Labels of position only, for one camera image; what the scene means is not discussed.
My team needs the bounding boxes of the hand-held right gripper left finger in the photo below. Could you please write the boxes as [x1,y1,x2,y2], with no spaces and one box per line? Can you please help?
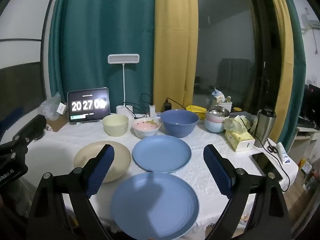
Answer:
[26,144,115,240]

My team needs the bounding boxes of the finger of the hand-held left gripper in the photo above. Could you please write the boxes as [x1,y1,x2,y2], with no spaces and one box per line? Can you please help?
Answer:
[0,114,47,156]

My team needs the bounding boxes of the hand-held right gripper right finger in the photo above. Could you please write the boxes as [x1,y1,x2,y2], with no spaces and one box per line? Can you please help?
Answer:
[203,144,292,240]

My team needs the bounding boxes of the cream plate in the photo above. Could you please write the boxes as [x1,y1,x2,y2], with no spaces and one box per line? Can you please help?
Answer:
[74,141,132,184]

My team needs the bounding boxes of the cream bowl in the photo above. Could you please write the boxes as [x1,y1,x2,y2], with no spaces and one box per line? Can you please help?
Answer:
[102,114,129,137]

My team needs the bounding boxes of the blue plate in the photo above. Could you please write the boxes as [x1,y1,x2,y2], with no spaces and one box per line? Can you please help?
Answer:
[132,135,192,173]
[110,172,200,239]

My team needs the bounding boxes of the large blue bowl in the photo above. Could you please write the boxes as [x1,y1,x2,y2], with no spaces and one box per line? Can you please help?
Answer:
[160,109,200,138]

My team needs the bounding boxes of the pink speckled bowl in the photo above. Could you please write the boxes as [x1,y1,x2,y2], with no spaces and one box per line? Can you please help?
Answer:
[132,118,161,140]

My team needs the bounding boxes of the cardboard box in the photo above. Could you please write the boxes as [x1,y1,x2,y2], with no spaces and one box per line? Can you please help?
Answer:
[46,116,69,132]

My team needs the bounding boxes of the clear plastic bag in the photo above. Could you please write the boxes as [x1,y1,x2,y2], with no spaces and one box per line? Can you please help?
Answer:
[40,92,62,120]

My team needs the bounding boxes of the white tablecloth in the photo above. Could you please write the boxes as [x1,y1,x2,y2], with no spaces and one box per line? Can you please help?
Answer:
[24,112,299,230]

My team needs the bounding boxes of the light blue bowl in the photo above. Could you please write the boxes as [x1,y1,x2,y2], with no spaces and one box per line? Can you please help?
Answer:
[204,119,225,133]

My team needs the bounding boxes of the plain pink bowl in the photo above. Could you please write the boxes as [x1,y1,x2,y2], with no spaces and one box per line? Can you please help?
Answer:
[205,115,227,124]

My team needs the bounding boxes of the black smartphone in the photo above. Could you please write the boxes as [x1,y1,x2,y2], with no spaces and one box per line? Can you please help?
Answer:
[251,152,284,183]

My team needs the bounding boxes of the steel bowl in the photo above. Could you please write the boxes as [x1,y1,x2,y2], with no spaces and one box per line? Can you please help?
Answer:
[205,106,230,120]

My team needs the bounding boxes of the yellow packet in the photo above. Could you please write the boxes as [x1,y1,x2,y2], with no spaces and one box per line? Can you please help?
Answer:
[185,104,208,120]

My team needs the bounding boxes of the tablet with clock display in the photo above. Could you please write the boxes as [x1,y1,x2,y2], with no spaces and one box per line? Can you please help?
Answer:
[67,87,111,125]

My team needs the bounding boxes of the black scissors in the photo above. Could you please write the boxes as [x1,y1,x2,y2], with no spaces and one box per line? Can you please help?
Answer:
[266,140,278,153]

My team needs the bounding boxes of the steel thermos bottle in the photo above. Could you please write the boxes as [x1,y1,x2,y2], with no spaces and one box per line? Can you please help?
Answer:
[253,107,277,148]

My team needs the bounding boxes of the white basket with items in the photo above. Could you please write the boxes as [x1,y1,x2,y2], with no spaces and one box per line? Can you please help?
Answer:
[212,87,233,113]

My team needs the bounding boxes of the white tube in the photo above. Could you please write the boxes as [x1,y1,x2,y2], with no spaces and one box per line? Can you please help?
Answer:
[276,142,291,165]

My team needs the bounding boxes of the white power strip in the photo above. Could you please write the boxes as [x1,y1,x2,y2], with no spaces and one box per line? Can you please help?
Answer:
[135,112,163,119]

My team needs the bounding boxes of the white desk lamp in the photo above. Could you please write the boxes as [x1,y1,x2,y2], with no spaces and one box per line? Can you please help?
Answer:
[108,54,140,124]

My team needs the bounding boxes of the black monitor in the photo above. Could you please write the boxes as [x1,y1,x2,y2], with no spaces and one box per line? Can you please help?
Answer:
[300,84,320,120]

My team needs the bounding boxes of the yellow curtain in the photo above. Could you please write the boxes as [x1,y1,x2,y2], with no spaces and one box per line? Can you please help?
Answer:
[264,0,294,140]
[153,0,199,114]

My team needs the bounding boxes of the teal curtain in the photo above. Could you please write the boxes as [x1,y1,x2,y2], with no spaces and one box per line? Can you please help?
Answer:
[49,0,157,113]
[277,0,307,150]

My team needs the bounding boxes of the dark glass window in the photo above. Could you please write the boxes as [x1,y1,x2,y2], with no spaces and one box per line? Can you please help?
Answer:
[196,0,278,110]

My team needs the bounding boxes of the black lamp cable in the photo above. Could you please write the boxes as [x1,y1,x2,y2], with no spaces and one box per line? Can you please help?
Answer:
[124,102,141,118]

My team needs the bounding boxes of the black cable loop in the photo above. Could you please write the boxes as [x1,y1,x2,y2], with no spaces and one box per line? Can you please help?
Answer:
[139,93,154,105]

